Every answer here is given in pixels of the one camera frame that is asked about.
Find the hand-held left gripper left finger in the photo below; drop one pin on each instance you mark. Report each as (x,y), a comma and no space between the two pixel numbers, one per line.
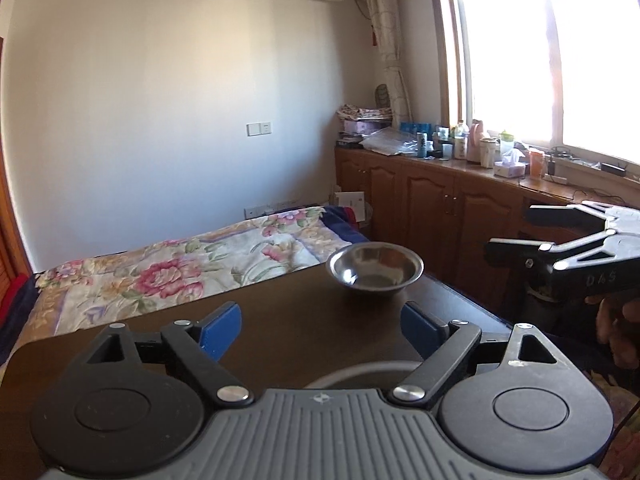
(222,327)

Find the red tassel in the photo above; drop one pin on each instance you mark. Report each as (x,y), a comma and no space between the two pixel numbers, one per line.
(373,35)

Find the floral bedspread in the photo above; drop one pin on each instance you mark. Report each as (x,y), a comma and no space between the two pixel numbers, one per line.
(165,270)

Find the clear bottle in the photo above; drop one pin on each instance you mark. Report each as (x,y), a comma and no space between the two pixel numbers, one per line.
(461,128)

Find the clear plastic bag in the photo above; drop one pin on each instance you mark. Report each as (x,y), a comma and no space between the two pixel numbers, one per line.
(390,141)

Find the purple box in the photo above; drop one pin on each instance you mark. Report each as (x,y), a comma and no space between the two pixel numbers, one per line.
(365,126)

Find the orange cup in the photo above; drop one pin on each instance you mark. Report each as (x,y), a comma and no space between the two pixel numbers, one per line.
(536,164)

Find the white wall switch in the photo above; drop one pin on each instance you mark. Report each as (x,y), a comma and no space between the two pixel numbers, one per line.
(260,128)

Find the dark blue cloth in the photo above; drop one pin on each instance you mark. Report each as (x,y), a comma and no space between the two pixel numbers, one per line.
(12,325)

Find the wall socket strip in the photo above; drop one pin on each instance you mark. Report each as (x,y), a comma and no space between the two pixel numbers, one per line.
(265,208)

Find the wooden cabinet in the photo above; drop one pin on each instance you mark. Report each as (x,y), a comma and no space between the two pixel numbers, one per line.
(425,210)

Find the red cloth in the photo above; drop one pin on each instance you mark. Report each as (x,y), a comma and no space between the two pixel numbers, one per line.
(12,285)

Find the tissue box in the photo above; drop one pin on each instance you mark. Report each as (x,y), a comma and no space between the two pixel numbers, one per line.
(510,169)

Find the green-lid bottle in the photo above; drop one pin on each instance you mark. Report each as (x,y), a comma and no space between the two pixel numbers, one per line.
(507,144)

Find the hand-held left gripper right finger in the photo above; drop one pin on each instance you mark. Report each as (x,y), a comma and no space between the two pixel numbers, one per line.
(415,325)

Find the steel bowl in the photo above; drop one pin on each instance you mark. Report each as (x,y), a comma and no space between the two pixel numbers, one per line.
(350,372)
(375,270)

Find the person's right hand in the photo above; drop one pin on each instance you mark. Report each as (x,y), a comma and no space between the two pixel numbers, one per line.
(622,330)

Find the row of blue packets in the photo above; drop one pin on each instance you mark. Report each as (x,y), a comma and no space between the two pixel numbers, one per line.
(416,126)

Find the stack of books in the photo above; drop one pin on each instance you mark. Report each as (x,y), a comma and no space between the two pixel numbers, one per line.
(349,140)

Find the stack of newspapers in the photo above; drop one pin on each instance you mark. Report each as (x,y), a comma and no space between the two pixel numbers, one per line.
(365,111)

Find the patterned curtain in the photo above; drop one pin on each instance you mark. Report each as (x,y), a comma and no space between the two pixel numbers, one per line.
(390,45)

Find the slatted wooden wardrobe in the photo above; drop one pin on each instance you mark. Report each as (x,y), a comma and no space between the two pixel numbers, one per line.
(10,230)

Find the white jar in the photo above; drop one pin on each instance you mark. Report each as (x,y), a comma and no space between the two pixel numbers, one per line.
(489,154)

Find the window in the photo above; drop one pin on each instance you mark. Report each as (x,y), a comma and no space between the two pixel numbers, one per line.
(550,60)

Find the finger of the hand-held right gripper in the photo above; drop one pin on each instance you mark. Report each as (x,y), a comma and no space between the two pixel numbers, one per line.
(515,254)
(555,216)

